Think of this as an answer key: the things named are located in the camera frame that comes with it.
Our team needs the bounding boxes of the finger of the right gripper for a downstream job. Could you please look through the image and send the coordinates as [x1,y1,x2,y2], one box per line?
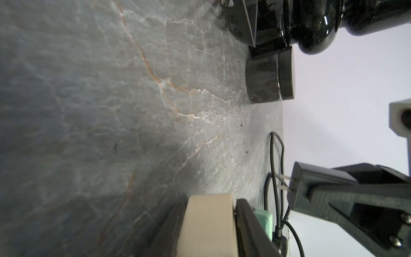
[334,163,411,184]
[309,184,411,257]

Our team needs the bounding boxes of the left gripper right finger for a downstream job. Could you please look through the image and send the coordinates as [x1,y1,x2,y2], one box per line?
[235,199,284,257]

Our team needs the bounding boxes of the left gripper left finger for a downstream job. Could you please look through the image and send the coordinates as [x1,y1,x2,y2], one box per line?
[143,194,188,257]

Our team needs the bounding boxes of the green USB charger plug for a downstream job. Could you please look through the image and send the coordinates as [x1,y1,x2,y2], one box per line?
[254,209,274,241]

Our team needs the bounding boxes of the beige power strip red sockets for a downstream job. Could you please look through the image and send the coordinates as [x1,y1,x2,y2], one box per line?
[177,193,239,257]

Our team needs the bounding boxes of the black USB charger plug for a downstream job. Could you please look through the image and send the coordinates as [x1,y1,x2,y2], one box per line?
[287,162,358,220]

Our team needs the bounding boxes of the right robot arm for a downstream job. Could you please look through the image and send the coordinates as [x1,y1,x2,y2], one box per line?
[246,1,411,257]

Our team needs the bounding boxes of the black plant pot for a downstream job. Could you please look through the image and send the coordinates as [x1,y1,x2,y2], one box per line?
[245,47,295,104]

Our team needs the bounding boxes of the black litter scoop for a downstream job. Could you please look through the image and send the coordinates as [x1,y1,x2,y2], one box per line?
[219,0,258,47]

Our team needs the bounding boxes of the black power strip cable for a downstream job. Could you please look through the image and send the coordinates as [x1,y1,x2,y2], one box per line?
[263,131,306,257]

